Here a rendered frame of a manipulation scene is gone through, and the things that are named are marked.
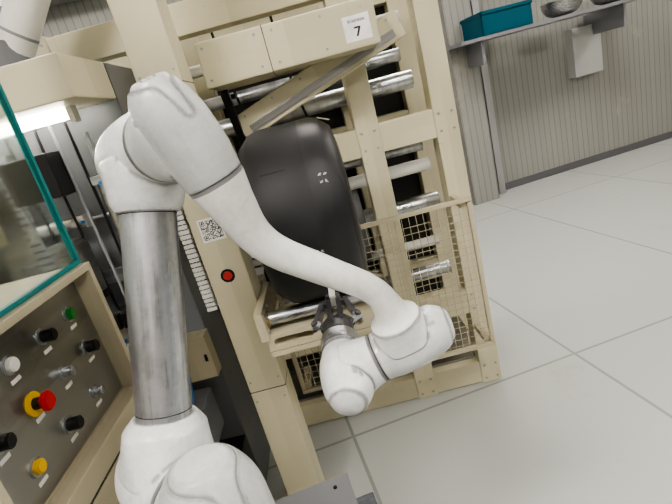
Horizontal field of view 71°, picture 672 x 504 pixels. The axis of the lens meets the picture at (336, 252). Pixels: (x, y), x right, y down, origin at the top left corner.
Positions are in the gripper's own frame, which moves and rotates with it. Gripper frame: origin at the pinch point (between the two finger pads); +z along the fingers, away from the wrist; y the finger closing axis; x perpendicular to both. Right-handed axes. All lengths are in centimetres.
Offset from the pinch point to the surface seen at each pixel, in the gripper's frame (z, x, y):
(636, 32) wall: 460, 30, -398
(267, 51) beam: 62, -61, 2
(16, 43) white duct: 67, -83, 81
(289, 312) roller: 18.0, 12.7, 15.7
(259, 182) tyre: 15.8, -30.8, 11.5
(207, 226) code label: 29.6, -18.0, 33.3
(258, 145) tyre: 26.6, -38.5, 10.0
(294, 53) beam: 62, -58, -7
